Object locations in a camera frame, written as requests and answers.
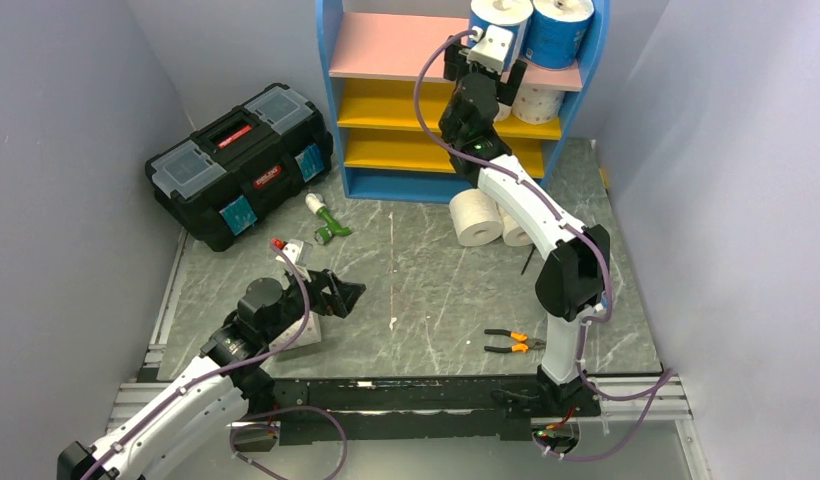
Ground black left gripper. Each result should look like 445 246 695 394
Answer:
263 263 365 343

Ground blue cartoon roll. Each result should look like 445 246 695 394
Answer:
522 0 595 70

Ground plain white roll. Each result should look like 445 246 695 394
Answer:
498 205 533 247
449 188 504 247

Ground white dotted roll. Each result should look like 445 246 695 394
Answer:
493 102 512 123

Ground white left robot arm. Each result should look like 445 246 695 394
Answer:
56 269 366 479

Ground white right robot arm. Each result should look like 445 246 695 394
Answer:
418 35 614 415

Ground blue shelf unit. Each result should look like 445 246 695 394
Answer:
315 1 611 203

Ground green pipe valve fitting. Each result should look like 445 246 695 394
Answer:
305 193 352 245

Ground black toolbox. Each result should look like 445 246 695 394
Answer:
144 83 334 252

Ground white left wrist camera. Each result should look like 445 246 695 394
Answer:
272 238 313 282

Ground orange handled screwdriver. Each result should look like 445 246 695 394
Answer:
520 245 536 276

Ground orange handled pliers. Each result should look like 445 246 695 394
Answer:
483 329 547 354

